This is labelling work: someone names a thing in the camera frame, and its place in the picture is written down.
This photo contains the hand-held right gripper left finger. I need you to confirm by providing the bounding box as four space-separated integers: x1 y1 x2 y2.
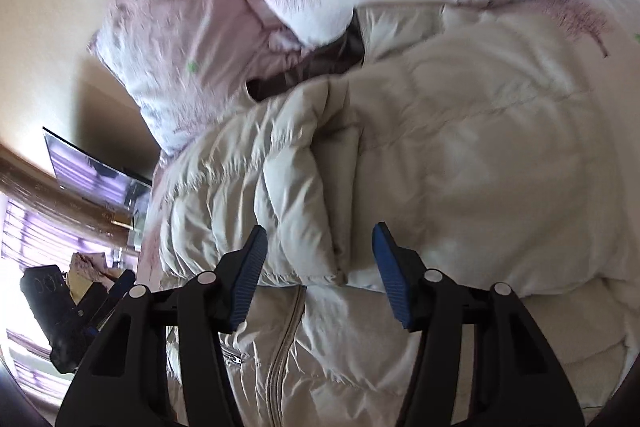
55 224 268 427

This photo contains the wall-mounted flat television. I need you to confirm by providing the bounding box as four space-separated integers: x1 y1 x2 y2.
42 126 153 214

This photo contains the beige down jacket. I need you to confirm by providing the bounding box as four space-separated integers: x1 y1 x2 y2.
152 2 633 427

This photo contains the window with purple curtain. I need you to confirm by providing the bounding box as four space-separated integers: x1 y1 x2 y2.
0 197 141 388

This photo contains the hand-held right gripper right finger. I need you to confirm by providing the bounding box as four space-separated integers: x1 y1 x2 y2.
371 222 586 427

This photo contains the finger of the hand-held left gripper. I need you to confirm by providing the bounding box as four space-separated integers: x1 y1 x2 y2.
102 269 137 323

